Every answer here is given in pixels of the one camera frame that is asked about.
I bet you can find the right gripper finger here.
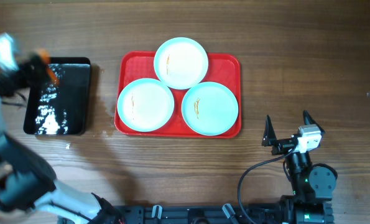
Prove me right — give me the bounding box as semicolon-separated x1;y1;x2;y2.
303;110;325;134
261;115;277;147

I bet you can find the green and orange sponge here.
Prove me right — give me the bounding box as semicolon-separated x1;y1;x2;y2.
36;49;59;85

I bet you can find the light blue plate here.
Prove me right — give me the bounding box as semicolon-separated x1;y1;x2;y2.
153;37;209;90
181;82;239;136
117;78;175;132

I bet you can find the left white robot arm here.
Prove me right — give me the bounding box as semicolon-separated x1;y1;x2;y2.
0;54;125;223

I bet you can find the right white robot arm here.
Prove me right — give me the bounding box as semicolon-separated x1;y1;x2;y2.
260;110;338;224

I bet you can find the black rectangular water tray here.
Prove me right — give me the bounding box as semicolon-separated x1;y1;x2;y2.
23;57;91;135

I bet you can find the red plastic serving tray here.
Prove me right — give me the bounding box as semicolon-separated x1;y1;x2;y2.
114;51;241;138

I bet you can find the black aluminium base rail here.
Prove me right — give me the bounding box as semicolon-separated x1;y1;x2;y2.
116;203;335;224

